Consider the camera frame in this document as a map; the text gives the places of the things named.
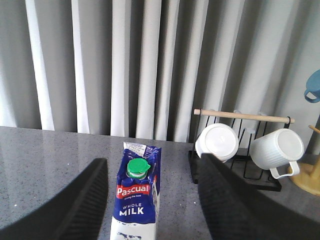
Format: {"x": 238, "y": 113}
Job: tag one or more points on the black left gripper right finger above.
{"x": 234, "y": 210}

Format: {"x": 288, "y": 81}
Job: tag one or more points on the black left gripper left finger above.
{"x": 75, "y": 213}

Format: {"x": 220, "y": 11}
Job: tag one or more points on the blue white Pascual milk carton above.
{"x": 137, "y": 195}

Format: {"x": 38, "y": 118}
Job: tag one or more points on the smooth white mug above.
{"x": 219, "y": 140}

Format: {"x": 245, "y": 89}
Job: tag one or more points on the ribbed white mug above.
{"x": 276, "y": 149}

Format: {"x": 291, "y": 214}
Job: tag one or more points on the wooden mug tree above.
{"x": 308, "y": 178}

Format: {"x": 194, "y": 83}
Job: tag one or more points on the blue mug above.
{"x": 312, "y": 92}

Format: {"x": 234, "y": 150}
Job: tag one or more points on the grey pleated curtain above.
{"x": 138, "y": 68}

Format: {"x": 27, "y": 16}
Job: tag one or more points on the black wire mug rack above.
{"x": 248, "y": 128}

